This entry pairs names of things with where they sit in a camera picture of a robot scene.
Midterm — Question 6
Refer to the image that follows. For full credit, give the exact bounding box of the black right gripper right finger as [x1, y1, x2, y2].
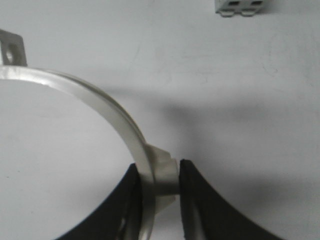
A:
[179, 159, 280, 240]

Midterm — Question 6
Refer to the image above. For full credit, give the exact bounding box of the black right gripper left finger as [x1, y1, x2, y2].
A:
[59, 163, 142, 240]

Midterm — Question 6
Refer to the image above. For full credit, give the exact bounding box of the white half clamp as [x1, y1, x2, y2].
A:
[0, 30, 179, 240]

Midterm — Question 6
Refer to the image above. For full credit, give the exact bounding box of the white circuit breaker red switch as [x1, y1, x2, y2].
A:
[214, 0, 269, 18]

